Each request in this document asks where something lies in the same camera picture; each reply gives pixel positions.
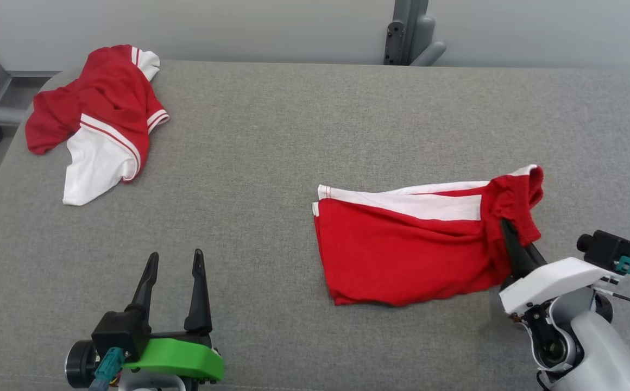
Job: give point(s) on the red shirt with white sleeves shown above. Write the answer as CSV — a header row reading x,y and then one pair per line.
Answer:
x,y
103,92

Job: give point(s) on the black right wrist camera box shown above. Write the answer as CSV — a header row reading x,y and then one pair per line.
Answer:
x,y
605,248

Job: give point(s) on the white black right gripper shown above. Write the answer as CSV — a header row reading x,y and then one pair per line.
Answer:
x,y
554,279

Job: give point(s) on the red shorts with white stripes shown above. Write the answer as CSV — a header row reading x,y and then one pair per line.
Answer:
x,y
402,255

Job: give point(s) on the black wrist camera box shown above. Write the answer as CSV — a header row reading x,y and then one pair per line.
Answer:
x,y
605,248
117,334

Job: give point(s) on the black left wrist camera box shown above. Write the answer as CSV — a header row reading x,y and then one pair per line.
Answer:
x,y
117,334

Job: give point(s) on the grey metal stand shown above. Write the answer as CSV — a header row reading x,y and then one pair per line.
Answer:
x,y
410,32

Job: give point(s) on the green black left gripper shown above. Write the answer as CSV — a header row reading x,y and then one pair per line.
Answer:
x,y
179,358

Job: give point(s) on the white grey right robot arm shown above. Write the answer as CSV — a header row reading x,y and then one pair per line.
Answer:
x,y
603,347

